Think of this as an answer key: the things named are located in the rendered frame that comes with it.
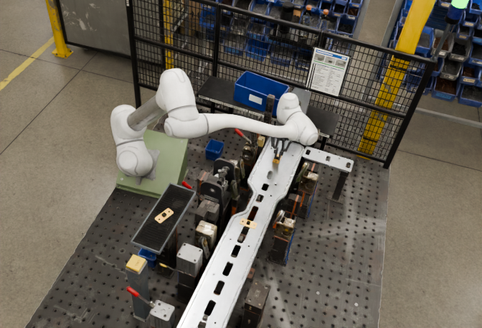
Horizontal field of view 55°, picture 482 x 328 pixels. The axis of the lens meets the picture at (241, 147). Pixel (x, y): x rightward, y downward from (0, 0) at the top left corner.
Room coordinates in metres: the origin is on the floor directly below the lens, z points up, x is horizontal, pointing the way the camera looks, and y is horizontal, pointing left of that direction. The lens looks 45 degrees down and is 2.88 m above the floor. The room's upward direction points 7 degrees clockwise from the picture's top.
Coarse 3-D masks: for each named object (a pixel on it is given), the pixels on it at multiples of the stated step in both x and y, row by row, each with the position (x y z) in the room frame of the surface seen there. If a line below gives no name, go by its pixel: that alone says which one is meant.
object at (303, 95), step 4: (296, 88) 2.08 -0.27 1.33; (300, 88) 2.07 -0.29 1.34; (292, 92) 2.09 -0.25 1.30; (296, 92) 2.08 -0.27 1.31; (300, 92) 2.07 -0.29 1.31; (304, 92) 2.07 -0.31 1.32; (308, 92) 2.06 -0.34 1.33; (300, 96) 2.07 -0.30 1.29; (304, 96) 2.07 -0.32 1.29; (308, 96) 2.06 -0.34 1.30; (300, 100) 2.07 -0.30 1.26; (304, 100) 2.06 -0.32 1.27; (308, 100) 2.06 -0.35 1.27; (304, 104) 2.06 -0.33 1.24; (304, 108) 2.06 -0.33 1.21; (304, 112) 2.06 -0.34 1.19
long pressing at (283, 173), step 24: (264, 168) 1.76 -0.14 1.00; (288, 168) 1.78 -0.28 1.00; (264, 192) 1.58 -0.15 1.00; (240, 216) 1.41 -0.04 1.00; (264, 216) 1.43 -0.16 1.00; (216, 264) 1.12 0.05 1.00; (240, 264) 1.14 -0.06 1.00; (240, 288) 1.02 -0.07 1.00; (192, 312) 0.88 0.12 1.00; (216, 312) 0.90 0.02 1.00
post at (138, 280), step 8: (144, 264) 1.00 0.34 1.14; (128, 272) 0.96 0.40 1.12; (136, 272) 0.96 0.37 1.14; (144, 272) 0.99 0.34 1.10; (128, 280) 0.97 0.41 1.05; (136, 280) 0.96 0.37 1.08; (144, 280) 0.98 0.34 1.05; (136, 288) 0.96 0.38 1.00; (144, 288) 0.98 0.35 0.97; (144, 296) 0.97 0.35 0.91; (136, 304) 0.97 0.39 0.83; (144, 304) 0.97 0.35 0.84; (136, 312) 0.97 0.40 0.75; (144, 312) 0.96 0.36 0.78; (144, 320) 0.95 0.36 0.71
